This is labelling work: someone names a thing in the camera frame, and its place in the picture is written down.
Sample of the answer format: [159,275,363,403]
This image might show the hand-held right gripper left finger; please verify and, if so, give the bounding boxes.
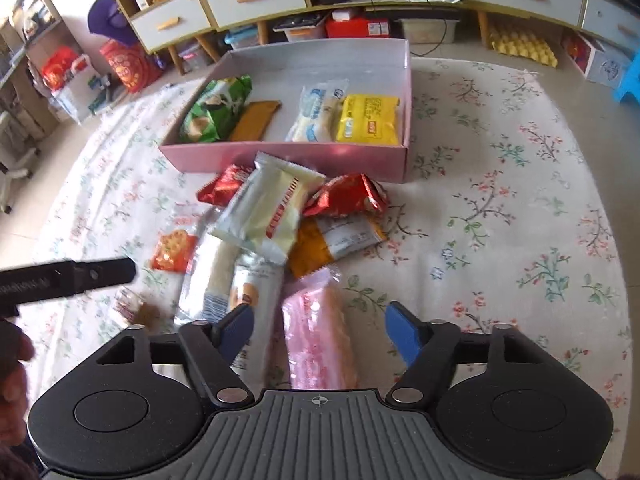
[95,304,256,407]

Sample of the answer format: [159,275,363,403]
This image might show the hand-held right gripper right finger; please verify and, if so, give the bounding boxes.
[385,301,551,405]

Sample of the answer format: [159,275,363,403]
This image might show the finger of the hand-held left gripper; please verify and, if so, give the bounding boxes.
[72,259,137,293]

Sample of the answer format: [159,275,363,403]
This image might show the silver cookie packet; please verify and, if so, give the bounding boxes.
[220,254,287,392]

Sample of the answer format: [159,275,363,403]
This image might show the clear packet of white wafers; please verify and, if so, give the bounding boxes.
[175,209,242,324]

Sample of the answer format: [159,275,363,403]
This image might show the orange cracker packet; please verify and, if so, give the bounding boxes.
[150,230,199,274]

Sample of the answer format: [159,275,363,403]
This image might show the pink snack packet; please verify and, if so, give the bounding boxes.
[281,267,362,391]

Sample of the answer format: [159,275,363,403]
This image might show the orange and white snack packet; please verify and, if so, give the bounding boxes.
[287,215,389,280]

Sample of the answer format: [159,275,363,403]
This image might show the cream packet with red stripe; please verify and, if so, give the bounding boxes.
[207,152,327,266]

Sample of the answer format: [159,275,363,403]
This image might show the red crinkled snack packet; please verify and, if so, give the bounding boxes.
[302,174,390,219]
[196,164,254,207]

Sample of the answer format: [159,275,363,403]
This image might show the pink cardboard box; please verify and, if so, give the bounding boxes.
[158,38,413,184]

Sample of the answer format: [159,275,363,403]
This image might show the person's left hand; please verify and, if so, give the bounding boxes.
[0,320,36,445]

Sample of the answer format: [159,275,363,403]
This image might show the small wrapped candy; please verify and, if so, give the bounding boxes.
[114,287,161,327]

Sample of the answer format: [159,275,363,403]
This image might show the white chair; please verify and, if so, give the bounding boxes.
[0,110,42,214]

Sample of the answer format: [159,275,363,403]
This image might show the floral blanket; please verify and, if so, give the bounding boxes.
[30,55,634,480]

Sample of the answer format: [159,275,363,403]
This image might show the white plastic bag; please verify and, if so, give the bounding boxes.
[50,55,103,125]

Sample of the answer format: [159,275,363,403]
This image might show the green snack packet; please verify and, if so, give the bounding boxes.
[180,75,253,144]

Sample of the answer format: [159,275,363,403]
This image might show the red patterned gift bag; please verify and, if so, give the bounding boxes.
[99,40,162,94]

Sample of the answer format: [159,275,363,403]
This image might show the small red bag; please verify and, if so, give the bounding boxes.
[41,46,81,92]

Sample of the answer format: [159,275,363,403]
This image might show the brown snack packet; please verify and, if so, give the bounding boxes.
[229,100,282,142]

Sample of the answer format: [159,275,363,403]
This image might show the yellow snack packet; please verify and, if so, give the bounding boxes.
[334,94,402,146]

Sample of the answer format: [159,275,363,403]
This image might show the small clear storage box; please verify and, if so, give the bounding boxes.
[177,42,214,74]

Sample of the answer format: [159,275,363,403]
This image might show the white and blue snack packet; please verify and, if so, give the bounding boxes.
[285,79,350,143]

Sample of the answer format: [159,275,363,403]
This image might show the purple hat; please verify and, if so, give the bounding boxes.
[87,0,134,42]

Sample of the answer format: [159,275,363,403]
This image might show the wooden side shelf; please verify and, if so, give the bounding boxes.
[0,0,68,133]

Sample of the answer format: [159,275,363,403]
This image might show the blue lidded storage box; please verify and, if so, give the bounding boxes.
[224,26,261,51]

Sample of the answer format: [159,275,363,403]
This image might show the storage box with orange contents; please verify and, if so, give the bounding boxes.
[282,25,328,44]

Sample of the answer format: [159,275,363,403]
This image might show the red flat box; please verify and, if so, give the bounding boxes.
[325,16,394,40]

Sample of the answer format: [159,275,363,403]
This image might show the yellow egg tray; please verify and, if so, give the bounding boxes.
[487,19,559,69]

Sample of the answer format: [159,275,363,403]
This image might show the black tablet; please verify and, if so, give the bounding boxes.
[272,15,326,31]

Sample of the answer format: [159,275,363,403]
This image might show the long wooden cabinet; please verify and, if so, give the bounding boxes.
[95,0,640,63]

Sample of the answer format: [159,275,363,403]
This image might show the blue plastic stool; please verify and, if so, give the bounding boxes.
[612,50,640,107]

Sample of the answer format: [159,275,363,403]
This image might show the white box with blue print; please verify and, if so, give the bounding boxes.
[565,30,634,86]

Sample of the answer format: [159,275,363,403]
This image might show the black cable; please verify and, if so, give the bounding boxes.
[412,0,462,59]

